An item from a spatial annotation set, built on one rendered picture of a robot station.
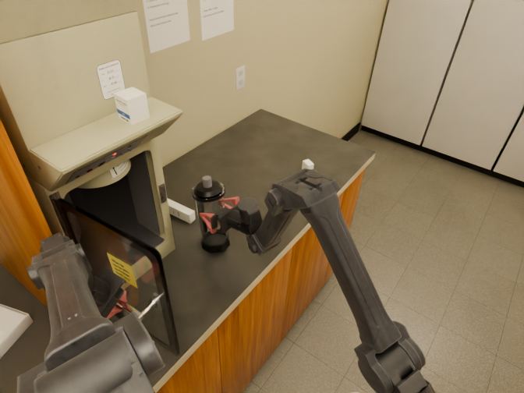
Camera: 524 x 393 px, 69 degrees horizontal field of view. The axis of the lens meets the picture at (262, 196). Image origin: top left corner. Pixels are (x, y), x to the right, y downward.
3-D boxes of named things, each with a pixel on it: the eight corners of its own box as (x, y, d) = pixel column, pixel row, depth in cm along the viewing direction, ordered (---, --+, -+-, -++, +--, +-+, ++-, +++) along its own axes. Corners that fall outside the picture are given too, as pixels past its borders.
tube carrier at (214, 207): (193, 243, 133) (184, 192, 121) (214, 228, 140) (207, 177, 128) (216, 255, 127) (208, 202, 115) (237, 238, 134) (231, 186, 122)
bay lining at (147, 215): (51, 249, 121) (7, 157, 98) (118, 207, 137) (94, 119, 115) (98, 289, 110) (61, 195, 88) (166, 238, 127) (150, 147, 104)
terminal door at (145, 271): (99, 302, 110) (56, 195, 84) (180, 356, 99) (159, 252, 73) (97, 303, 110) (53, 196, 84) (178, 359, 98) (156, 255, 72)
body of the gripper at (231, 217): (216, 215, 117) (234, 224, 113) (238, 200, 123) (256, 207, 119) (217, 231, 120) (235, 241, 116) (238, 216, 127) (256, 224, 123)
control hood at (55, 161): (43, 188, 83) (26, 150, 77) (157, 130, 103) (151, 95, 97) (74, 210, 78) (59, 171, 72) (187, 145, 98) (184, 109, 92)
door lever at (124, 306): (129, 290, 90) (126, 283, 89) (158, 308, 87) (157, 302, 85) (111, 306, 87) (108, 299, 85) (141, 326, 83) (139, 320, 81)
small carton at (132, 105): (118, 118, 88) (113, 93, 84) (137, 110, 91) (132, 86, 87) (131, 125, 85) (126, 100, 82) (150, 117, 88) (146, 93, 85)
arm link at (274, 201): (282, 208, 73) (327, 185, 76) (267, 184, 74) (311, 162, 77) (253, 260, 112) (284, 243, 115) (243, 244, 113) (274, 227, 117)
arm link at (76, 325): (45, 468, 29) (172, 381, 34) (9, 413, 28) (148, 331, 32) (34, 287, 66) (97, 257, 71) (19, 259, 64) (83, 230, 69)
